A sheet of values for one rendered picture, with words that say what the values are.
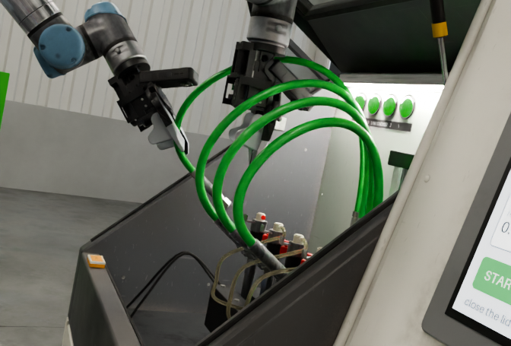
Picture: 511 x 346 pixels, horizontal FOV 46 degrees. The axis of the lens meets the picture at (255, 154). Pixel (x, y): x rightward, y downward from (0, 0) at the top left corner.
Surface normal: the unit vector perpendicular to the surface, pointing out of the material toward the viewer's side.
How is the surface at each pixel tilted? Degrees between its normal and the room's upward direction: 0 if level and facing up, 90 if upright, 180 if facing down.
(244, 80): 90
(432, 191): 76
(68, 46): 90
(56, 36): 90
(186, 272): 90
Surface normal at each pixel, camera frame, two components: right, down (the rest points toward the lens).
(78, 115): 0.44, 0.13
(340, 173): -0.91, -0.16
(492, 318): -0.84, -0.39
